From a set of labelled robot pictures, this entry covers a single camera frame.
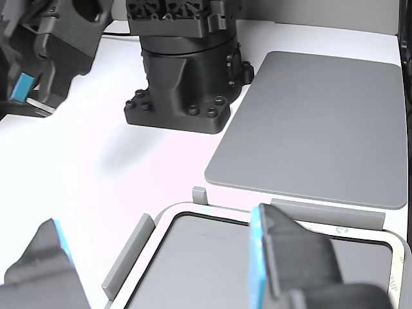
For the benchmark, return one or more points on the black side panel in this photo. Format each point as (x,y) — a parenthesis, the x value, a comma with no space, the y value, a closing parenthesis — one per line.
(406,48)

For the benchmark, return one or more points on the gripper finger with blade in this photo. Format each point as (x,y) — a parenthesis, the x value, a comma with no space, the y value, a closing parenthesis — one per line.
(22,87)

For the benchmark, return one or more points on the gray frame holder with tabs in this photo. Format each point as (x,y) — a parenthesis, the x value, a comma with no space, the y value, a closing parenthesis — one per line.
(206,257)

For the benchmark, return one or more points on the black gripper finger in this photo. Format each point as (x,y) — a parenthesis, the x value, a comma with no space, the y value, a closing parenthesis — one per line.
(38,277)
(299,264)

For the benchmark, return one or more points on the tan adhesive backing strip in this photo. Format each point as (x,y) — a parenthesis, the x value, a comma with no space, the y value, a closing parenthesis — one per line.
(399,257)

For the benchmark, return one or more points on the gray flat textured plate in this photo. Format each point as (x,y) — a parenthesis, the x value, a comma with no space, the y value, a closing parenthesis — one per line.
(305,128)

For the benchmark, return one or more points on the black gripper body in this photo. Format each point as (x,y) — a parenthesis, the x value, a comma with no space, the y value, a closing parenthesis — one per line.
(67,42)

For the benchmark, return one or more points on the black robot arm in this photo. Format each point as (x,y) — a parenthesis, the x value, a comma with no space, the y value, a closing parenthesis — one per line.
(180,80)

